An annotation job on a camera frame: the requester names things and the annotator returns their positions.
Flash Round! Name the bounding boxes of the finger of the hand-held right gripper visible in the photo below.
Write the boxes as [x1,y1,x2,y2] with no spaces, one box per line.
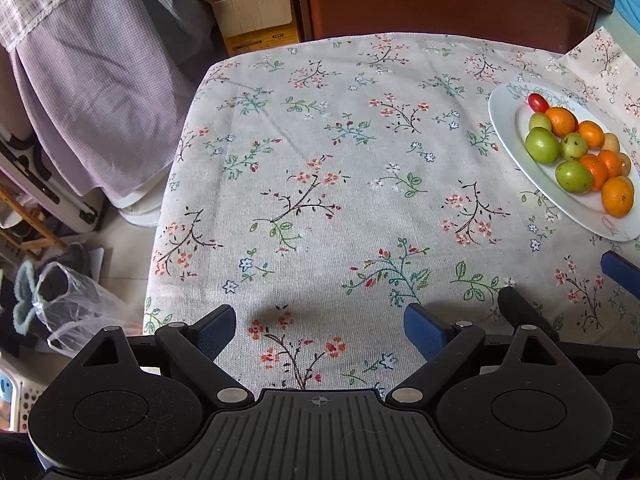
[601,251,640,288]
[498,286,562,343]

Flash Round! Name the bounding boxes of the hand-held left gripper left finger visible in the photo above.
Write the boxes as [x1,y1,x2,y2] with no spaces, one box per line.
[75,305,256,408]

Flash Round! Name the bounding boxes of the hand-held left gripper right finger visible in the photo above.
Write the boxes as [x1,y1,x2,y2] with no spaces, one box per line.
[386,303,573,408]

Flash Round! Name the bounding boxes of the mandarin orange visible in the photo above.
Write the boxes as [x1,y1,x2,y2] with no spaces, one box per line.
[545,107,576,137]
[598,150,623,178]
[577,120,606,150]
[601,176,635,218]
[579,154,609,191]

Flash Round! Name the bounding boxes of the green jujube dark spot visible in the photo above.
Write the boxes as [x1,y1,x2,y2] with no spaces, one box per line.
[559,132,588,161]

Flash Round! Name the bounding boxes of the white plate grey floral rim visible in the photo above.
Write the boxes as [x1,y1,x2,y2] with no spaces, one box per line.
[488,81,640,241]

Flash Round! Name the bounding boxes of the clear plastic bag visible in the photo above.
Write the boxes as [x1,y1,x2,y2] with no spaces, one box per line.
[32,261,146,358]

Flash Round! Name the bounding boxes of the white round fan base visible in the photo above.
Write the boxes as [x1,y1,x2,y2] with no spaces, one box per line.
[107,185,163,228]

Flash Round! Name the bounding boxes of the grey slipper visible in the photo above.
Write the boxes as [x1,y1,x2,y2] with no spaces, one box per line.
[50,242,93,281]

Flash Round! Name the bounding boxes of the teal fuzzy slipper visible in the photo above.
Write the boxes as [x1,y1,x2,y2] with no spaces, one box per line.
[12,260,46,336]

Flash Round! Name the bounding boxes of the floral beige tablecloth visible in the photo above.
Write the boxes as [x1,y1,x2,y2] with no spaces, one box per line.
[142,26,640,391]

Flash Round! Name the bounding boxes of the white perforated basket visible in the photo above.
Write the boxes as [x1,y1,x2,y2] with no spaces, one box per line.
[0,360,48,433]

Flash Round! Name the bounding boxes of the wooden rack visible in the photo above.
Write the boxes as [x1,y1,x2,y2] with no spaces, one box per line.
[0,180,66,256]

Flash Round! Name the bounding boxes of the white folding table black brackets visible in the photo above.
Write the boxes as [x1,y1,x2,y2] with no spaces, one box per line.
[0,125,106,233]

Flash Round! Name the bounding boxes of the purple checked fabric cover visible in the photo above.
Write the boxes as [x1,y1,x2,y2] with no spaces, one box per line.
[0,0,201,206]

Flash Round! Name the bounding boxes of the dark wooden cabinet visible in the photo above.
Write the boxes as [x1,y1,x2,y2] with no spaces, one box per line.
[292,0,616,56]

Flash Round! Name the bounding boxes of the open cardboard box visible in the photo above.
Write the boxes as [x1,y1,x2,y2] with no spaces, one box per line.
[185,0,301,58]

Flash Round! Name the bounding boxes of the grey-blue checked cloth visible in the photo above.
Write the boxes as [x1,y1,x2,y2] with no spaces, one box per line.
[125,0,216,61]

